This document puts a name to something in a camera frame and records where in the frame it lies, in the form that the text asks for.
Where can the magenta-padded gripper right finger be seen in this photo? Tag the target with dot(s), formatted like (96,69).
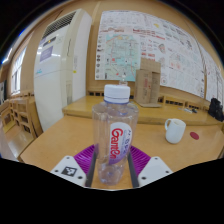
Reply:
(155,168)

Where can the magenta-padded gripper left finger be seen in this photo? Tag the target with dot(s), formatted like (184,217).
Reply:
(68,168)

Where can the clear plastic water bottle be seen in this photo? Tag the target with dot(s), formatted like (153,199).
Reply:
(113,133)

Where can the white ceramic mug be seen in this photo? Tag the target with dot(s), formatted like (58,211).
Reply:
(175,131)

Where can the flat round red coaster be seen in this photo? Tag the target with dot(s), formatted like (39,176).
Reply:
(194,135)

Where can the group of wooden chairs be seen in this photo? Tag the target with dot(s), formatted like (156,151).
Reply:
(18,115)

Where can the black bag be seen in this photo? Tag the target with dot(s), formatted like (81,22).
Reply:
(216,110)

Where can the brown cardboard box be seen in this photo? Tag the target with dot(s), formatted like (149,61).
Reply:
(146,83)

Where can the white standing air conditioner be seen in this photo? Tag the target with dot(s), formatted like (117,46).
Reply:
(55,76)

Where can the narrow wall poster sheet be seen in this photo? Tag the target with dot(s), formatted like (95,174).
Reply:
(213,80)

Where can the large wall poster sheet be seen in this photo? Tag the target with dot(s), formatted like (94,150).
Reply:
(133,43)

